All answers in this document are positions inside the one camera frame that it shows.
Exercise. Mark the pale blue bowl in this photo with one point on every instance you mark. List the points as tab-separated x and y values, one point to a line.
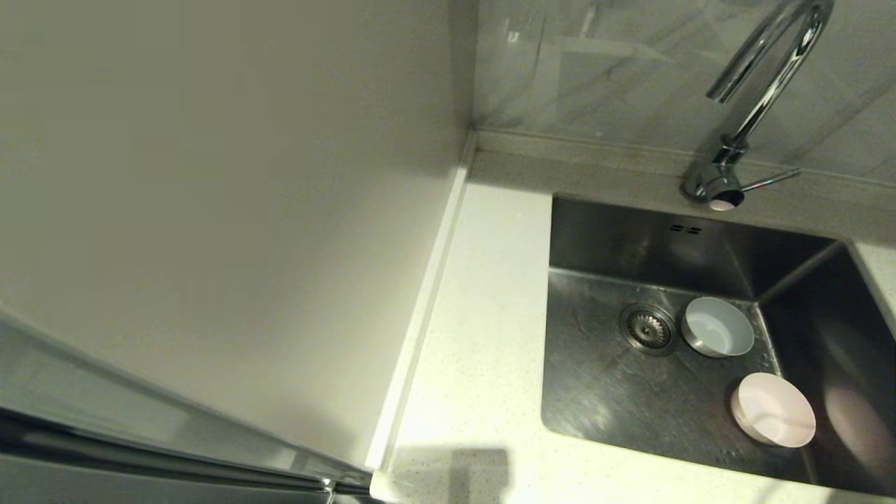
719	327

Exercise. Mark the thin chrome faucet lever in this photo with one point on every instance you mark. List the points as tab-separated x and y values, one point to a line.
773	180

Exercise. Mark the pink bowl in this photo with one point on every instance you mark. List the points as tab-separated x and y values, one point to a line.
773	411

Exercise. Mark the stainless steel sink basin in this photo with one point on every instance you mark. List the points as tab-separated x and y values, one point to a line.
630	406

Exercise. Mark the white countertop trim strip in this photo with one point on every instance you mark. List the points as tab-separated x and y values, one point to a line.
420	315

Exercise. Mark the round metal drain strainer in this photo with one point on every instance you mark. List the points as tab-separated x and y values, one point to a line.
649	329

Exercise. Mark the chrome gooseneck faucet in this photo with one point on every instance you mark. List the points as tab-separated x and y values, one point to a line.
757	115

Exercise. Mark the shiny steel appliance edge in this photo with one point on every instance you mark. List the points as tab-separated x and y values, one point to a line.
70	437

